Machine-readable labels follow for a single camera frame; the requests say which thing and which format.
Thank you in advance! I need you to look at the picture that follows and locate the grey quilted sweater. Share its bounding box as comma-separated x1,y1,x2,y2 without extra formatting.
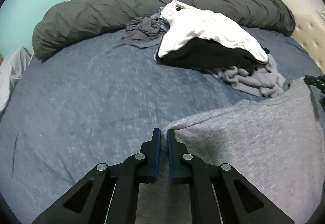
135,77,325,224

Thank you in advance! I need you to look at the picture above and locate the grey knit garment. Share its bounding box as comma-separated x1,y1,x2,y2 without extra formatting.
208,54,286,97

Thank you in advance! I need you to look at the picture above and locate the blue patterned bed sheet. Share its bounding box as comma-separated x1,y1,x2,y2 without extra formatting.
1,28,321,223

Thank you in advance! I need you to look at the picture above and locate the cream tufted headboard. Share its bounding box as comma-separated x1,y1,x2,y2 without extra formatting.
282,0,324,71

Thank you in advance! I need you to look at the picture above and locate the white black garment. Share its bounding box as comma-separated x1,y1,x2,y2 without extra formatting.
155,0,268,70

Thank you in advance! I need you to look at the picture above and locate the light grey blanket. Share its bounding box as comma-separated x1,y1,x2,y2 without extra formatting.
1,47,34,117

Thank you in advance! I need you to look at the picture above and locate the dark grey crumpled garment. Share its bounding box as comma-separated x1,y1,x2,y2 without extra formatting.
121,12,170,49

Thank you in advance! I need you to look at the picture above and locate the dark grey rolled duvet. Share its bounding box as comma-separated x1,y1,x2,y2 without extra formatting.
32,0,296,61

